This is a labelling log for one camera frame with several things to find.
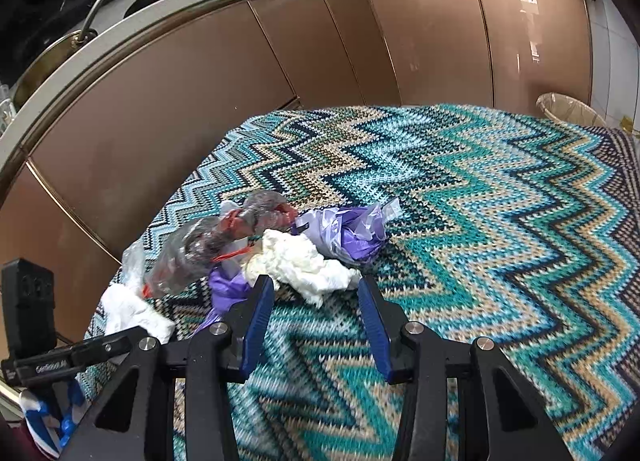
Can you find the purple plastic bag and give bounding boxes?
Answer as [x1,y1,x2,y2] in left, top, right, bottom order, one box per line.
[291,197,401,273]
[191,265,252,338]

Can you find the clear plastic wrapper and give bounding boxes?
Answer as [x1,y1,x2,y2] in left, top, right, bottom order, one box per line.
[142,190,301,300]

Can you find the clear white plastic bag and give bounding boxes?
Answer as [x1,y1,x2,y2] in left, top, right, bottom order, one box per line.
[99,241,177,345]

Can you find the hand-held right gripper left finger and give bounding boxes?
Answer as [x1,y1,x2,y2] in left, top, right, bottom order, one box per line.
[60,275,275,461]

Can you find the zigzag knitted tablecloth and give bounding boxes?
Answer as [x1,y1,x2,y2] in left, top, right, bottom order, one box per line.
[75,103,640,461]

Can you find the gold cooking pot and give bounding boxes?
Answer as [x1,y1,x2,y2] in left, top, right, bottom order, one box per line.
[10,0,132,109]

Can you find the person's left hand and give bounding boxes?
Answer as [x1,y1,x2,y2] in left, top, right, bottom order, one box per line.
[20,378,86,454]

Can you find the white tissue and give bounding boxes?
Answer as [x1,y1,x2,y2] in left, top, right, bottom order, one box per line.
[241,229,362,311]

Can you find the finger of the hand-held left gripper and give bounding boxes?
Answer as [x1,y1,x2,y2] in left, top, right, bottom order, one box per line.
[70,327,143,367]

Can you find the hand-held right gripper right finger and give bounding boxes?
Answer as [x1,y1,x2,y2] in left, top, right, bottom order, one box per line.
[357,275,573,461]

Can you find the copper lower cabinets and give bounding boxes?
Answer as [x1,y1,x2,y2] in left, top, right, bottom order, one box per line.
[0,0,596,357]

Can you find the beige waste bin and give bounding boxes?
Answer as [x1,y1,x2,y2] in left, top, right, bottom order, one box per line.
[536,92,610,128]

